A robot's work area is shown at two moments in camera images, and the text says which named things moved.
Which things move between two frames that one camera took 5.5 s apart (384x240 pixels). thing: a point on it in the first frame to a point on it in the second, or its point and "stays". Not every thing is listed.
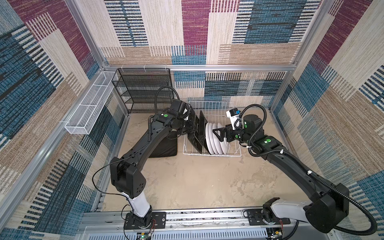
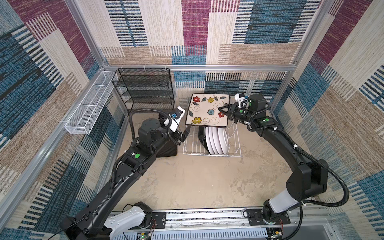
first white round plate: [209, 143] stays
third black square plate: [202, 123] stays
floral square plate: [194, 137] to [202, 109]
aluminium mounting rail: [189, 225] stays
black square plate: [168, 147] stays
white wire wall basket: [85, 115] stays
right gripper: [228, 130] to [231, 111]
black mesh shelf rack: [137, 87] stays
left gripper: [191, 128] to [176, 135]
